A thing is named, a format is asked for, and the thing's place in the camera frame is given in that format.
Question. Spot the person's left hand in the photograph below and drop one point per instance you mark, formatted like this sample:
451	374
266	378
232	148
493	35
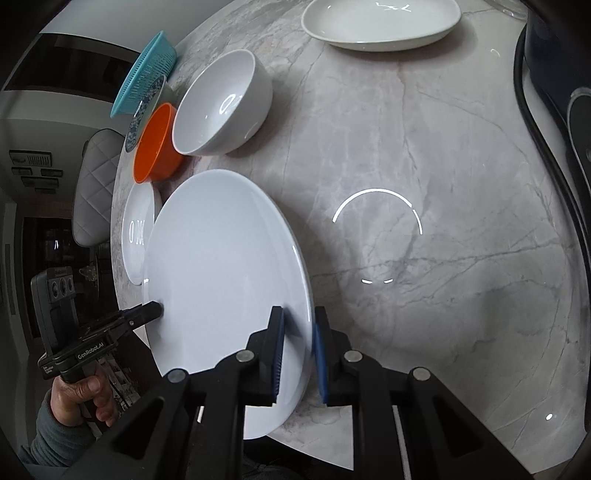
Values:
76	397

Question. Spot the person's left forearm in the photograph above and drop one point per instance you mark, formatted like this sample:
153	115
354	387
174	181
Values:
51	438

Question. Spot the large round white plate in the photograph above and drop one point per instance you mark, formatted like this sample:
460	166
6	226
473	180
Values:
217	267

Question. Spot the white bowl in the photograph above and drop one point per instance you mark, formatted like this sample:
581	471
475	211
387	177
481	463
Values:
217	101

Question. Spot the grey quilted chair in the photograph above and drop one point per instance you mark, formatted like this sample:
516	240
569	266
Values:
92	184

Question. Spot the teal plastic basket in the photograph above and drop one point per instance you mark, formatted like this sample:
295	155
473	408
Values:
145	71

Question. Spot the blue floral patterned bowl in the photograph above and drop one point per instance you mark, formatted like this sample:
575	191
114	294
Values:
143	113

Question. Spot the wall picture frames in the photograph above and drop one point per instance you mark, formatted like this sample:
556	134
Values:
34	168

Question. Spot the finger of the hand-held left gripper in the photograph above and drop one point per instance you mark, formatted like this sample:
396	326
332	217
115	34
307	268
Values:
143	316

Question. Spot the small white plate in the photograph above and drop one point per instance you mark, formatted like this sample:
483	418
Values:
136	221

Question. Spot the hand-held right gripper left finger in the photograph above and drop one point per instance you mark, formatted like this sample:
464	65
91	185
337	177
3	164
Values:
277	353

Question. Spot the white oval plate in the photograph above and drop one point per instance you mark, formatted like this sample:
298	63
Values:
378	23

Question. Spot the orange bowl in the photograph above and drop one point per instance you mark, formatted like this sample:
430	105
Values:
157	143

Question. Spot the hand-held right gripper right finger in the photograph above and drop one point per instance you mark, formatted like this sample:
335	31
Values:
320	362

